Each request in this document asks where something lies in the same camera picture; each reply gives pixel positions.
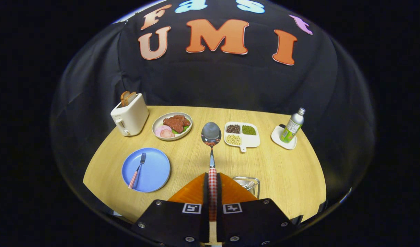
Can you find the toast bread slice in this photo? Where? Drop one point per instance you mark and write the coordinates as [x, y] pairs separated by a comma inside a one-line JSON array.
[[132, 97], [124, 97]]

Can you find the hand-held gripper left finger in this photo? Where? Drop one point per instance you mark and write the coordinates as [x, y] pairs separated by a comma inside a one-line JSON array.
[[206, 192]]

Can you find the pile of brown beans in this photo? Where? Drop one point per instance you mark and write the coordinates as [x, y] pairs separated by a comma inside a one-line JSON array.
[[233, 128]]

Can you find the beige plate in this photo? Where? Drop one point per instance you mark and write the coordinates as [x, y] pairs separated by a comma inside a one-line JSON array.
[[158, 118]]

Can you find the pink ham slice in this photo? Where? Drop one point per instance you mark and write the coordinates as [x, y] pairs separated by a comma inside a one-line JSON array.
[[167, 134], [160, 129]]

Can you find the green silver bottle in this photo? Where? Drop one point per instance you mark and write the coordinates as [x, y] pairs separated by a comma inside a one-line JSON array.
[[290, 128]]

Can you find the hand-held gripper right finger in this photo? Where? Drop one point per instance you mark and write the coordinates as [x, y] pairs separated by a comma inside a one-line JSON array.
[[219, 192]]

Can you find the brown grilled meat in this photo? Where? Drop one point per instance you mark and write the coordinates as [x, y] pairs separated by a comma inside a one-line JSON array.
[[175, 123]]

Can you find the blue plate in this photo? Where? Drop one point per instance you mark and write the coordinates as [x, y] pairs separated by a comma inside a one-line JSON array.
[[155, 171]]

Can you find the white toaster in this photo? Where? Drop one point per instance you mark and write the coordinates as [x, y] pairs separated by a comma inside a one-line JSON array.
[[131, 116]]

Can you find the white divided dish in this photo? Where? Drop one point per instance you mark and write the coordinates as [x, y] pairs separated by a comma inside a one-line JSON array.
[[251, 140]]

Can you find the green lettuce leaf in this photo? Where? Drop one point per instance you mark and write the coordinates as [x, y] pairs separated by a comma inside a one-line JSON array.
[[185, 129]]

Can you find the pile of green beans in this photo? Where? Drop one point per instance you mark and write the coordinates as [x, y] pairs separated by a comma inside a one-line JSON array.
[[248, 130]]

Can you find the pile of yellow beans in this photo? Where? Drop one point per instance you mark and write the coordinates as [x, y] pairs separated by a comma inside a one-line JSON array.
[[233, 139]]

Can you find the white coaster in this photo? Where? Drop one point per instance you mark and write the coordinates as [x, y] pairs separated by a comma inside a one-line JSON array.
[[277, 137]]

